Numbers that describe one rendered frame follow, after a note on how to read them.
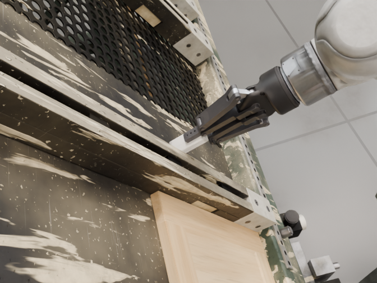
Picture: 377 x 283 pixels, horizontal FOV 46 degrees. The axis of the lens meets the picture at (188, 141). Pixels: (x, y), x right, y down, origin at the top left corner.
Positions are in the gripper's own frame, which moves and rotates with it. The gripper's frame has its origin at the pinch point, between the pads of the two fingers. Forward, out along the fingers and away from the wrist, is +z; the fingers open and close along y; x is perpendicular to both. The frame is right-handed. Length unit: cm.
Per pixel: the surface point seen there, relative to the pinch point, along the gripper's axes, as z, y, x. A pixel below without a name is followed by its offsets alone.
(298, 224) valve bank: 2, -58, 4
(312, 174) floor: 8, -144, -43
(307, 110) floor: -1, -151, -80
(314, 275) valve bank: 2, -57, 18
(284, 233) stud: 1.9, -43.1, 8.8
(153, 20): 7, -14, -48
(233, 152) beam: 6.1, -38.1, -15.1
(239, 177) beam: 6.5, -38.0, -7.7
